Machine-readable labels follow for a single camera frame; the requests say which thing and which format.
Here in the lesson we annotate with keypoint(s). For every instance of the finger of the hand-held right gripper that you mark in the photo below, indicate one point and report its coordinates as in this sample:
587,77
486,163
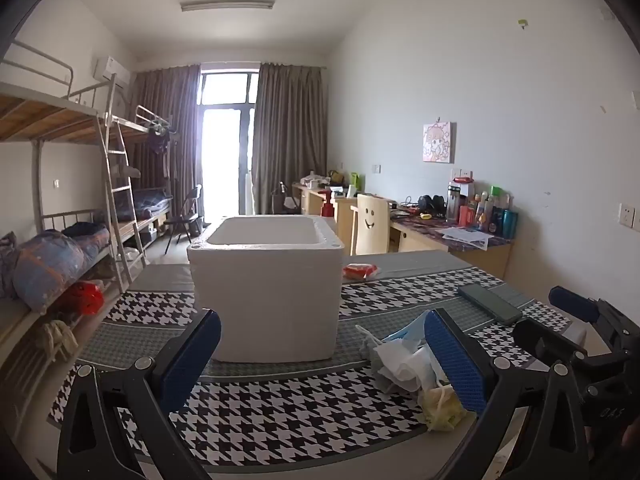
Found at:
572,304
545,342

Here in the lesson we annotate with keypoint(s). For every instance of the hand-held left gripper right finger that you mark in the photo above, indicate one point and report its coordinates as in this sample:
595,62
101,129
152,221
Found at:
455,365

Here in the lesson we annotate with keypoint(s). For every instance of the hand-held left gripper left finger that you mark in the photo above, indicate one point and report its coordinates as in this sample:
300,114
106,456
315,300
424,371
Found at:
192,360

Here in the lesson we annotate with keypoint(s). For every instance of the yellow-green tissue packet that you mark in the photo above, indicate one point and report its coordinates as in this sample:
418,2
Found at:
445,410

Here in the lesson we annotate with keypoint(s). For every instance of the blue face mask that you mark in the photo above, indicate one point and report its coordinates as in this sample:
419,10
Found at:
407,331

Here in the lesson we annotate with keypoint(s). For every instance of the white foam box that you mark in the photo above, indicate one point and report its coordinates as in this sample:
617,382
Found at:
265,300

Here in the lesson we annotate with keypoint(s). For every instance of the dark green phone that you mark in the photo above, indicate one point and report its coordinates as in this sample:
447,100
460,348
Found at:
490,302

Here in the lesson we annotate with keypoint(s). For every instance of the houndstooth tablecloth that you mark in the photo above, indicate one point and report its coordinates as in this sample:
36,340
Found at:
280,410

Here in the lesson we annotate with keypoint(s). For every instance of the red plastic bag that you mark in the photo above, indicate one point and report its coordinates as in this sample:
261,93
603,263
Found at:
85,299

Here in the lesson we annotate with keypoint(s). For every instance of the row of toiletry bottles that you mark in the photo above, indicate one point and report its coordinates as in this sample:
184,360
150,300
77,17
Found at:
485,212

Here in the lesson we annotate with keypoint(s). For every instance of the printed paper sheets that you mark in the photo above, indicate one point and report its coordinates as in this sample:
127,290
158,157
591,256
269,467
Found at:
465,236

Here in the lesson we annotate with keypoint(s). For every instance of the wooden desk with patterned top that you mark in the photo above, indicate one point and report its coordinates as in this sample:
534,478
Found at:
430,240

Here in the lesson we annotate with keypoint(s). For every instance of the red snack packet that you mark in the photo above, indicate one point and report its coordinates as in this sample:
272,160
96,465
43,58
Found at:
361,272

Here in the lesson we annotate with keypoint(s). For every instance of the beige rag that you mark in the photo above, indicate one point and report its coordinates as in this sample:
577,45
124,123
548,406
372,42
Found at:
57,340

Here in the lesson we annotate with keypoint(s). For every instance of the black folding chair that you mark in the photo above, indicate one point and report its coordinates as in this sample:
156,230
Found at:
187,210

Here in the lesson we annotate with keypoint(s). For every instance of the dark blue bedding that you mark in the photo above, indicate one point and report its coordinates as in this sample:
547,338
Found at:
150,204

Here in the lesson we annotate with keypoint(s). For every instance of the black headphones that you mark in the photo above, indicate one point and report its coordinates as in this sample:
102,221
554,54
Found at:
430,204

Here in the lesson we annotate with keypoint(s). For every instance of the wooden smiley chair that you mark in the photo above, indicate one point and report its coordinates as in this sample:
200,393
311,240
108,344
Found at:
370,222

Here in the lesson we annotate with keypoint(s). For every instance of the blue patterned quilt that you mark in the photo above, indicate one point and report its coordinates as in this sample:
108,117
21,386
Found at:
47,265

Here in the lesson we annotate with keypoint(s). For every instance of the metal bunk ladder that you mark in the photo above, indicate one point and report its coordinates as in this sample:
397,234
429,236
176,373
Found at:
120,195

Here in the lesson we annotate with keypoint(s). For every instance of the plain wooden desk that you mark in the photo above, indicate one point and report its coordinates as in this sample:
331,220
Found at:
315,202

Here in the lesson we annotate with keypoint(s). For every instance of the white red pump bottle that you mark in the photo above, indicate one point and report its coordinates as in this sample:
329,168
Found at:
327,207

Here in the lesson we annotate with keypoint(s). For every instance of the glass balcony door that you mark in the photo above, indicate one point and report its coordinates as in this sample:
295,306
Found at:
225,160

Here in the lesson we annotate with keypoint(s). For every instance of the green paper bag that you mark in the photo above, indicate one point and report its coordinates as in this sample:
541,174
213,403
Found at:
355,180

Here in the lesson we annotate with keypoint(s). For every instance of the hanging dark clothes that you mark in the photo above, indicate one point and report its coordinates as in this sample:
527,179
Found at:
160,135

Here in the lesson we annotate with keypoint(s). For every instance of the metal bunk bed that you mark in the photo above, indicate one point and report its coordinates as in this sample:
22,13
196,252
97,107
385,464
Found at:
127,129
50,107

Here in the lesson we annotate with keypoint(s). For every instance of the brown curtain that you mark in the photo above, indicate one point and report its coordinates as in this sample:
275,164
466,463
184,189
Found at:
290,135
167,110

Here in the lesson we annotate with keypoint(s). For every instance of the white air conditioner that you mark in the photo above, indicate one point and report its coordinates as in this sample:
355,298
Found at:
111,70

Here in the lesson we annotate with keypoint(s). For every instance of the ceiling tube light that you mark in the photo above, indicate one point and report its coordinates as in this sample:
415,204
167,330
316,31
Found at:
227,4

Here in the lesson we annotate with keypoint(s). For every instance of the double wall socket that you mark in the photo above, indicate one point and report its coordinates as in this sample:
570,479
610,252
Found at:
462,175

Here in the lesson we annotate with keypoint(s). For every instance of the pink wall picture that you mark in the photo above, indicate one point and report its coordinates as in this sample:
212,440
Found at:
438,142

